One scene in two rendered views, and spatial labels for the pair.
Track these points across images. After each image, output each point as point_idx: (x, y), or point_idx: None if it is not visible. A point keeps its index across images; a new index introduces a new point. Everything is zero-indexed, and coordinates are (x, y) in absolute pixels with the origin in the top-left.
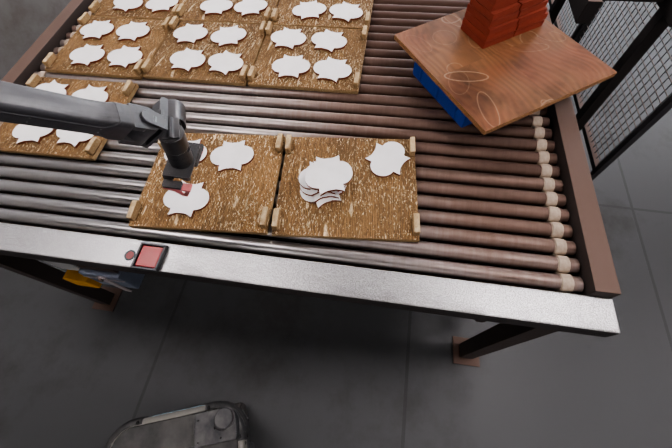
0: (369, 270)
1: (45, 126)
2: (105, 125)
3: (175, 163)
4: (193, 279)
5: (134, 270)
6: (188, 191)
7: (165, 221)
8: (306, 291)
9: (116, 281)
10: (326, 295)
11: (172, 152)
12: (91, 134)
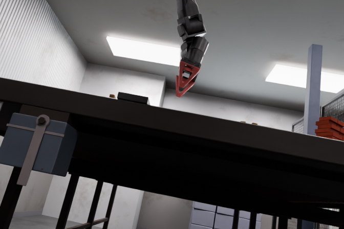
0: None
1: None
2: None
3: (193, 56)
4: (178, 123)
5: (109, 106)
6: (198, 69)
7: None
8: (318, 136)
9: (47, 138)
10: (341, 145)
11: (199, 46)
12: None
